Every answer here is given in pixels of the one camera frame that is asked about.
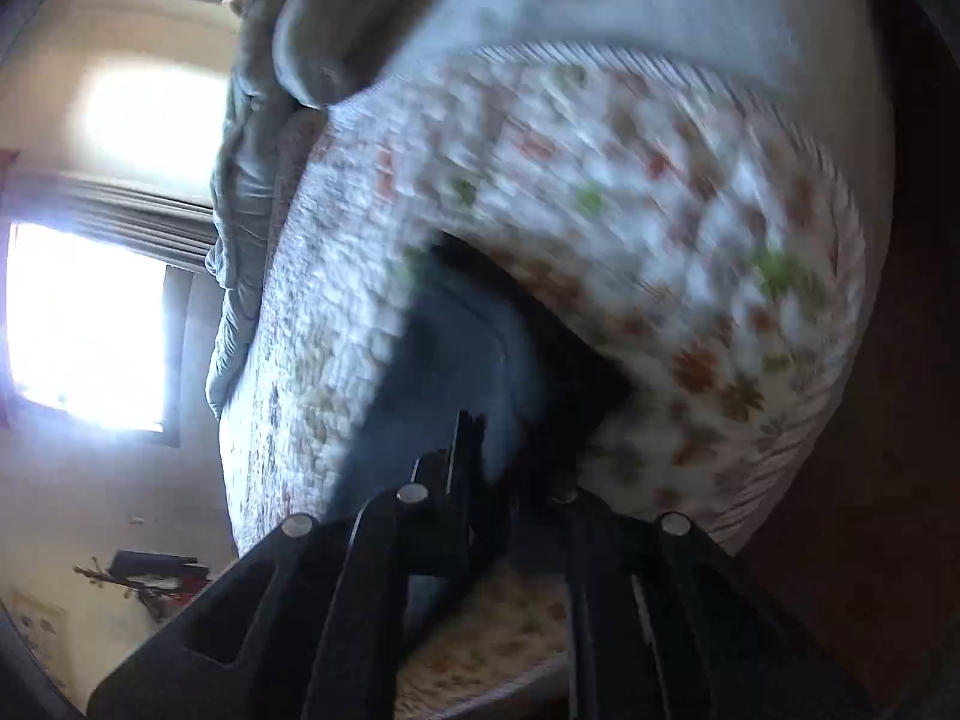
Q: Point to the grey pleated curtain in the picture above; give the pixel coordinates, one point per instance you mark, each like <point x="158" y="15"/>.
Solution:
<point x="150" y="221"/>

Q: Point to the wall socket plate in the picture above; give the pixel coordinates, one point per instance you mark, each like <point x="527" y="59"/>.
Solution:
<point x="41" y="619"/>

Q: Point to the grey-blue comforter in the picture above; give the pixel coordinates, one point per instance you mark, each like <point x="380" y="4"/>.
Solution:
<point x="247" y="165"/>

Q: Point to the dark pants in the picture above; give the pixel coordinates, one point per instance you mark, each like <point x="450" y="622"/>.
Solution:
<point x="450" y="360"/>

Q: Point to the floral quilted bedspread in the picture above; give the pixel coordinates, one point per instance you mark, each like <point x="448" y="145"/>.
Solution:
<point x="637" y="202"/>

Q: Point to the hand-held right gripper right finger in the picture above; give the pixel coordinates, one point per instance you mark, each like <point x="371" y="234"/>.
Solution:
<point x="592" y="577"/>

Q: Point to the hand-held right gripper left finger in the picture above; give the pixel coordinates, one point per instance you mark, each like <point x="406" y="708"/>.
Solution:
<point x="450" y="510"/>

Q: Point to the window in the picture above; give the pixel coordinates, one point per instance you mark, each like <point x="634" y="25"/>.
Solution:
<point x="82" y="322"/>

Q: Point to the black rectangular object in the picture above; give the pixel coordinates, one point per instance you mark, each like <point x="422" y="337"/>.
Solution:
<point x="154" y="564"/>

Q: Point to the light blue bed sheet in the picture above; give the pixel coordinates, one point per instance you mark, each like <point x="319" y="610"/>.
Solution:
<point x="637" y="0"/>

